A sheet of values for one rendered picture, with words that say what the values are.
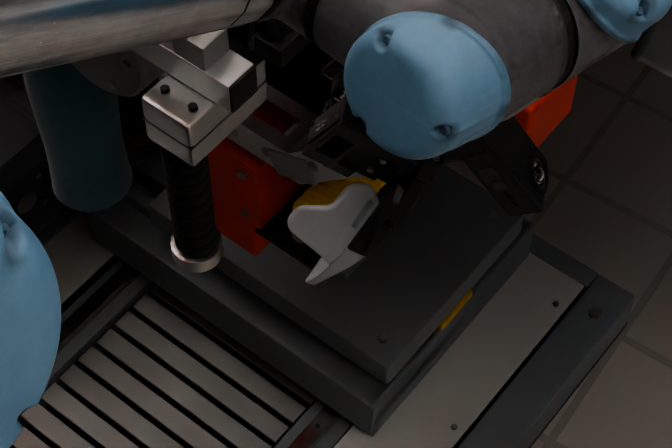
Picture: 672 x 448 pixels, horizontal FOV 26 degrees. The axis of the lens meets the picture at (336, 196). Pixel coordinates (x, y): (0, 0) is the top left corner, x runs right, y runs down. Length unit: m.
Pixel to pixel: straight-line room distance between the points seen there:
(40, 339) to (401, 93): 0.30
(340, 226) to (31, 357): 0.53
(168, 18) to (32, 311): 0.27
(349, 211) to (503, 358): 1.01
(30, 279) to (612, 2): 0.42
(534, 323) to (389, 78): 1.30
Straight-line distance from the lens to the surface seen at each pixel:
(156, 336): 2.02
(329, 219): 0.99
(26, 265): 0.47
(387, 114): 0.74
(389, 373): 1.81
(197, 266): 1.23
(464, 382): 1.96
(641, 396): 2.07
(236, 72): 1.07
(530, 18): 0.77
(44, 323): 0.49
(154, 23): 0.71
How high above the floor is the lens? 1.78
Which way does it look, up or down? 54 degrees down
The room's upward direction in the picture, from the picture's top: straight up
